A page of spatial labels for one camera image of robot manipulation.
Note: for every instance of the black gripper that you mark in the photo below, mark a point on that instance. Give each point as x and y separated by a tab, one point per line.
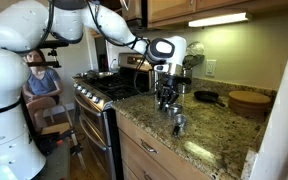
170	83

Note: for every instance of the small silver measuring cup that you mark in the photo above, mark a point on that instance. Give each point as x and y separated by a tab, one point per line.
180	120

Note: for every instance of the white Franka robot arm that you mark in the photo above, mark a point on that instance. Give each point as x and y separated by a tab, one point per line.
4	133

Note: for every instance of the perforated steel utensil holder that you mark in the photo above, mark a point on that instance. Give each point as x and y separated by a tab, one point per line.
187	88
154	84

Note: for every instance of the black cast iron skillet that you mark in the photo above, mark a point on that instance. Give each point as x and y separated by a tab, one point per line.
205	96

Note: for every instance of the wooden lower cabinet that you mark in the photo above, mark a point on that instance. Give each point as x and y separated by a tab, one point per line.
134	133

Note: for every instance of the silver frying pan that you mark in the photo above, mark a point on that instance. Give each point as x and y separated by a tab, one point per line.
97	74

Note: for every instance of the stainless steel gas range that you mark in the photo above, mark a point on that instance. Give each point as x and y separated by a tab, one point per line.
94	126

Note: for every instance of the round wooden board stack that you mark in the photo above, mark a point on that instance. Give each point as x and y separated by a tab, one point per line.
249	97

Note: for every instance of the wooden upper cabinets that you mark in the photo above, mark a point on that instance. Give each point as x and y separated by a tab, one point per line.
170	8

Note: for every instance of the under-cabinet light bar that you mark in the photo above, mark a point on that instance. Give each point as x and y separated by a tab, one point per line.
217	19

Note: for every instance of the white chair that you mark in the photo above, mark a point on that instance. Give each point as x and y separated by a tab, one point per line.
55	109

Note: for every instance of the white door panel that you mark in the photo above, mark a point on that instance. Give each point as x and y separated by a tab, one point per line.
280	116

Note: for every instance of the light wooden board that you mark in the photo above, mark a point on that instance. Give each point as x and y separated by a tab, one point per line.
55	128

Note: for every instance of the black orange bar clamp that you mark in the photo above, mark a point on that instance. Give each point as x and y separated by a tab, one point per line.
50	138

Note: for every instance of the seated person blue shirt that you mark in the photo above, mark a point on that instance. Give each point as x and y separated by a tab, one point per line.
42	83

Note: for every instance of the black stand pole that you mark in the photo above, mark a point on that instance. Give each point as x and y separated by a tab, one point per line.
27	116

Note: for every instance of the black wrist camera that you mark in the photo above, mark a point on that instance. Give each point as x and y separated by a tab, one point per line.
184	80

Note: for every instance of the white wall outlet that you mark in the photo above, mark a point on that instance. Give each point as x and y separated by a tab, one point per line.
211	67

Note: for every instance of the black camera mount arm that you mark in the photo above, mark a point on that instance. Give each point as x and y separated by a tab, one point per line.
54	64

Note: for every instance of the black stereo camera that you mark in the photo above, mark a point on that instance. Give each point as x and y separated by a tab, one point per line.
59	45

